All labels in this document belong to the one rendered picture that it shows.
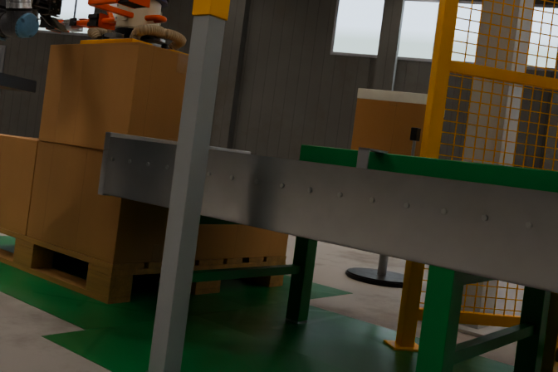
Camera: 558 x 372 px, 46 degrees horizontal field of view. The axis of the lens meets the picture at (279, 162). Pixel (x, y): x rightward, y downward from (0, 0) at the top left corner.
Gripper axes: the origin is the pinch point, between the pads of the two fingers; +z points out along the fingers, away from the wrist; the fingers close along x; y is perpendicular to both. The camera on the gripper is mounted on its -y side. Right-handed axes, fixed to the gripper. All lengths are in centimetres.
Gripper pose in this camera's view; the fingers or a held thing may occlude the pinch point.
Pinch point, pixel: (70, 15)
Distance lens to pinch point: 293.7
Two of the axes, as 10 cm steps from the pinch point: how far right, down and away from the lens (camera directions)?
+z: 6.2, 0.9, 7.8
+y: 7.7, 1.0, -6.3
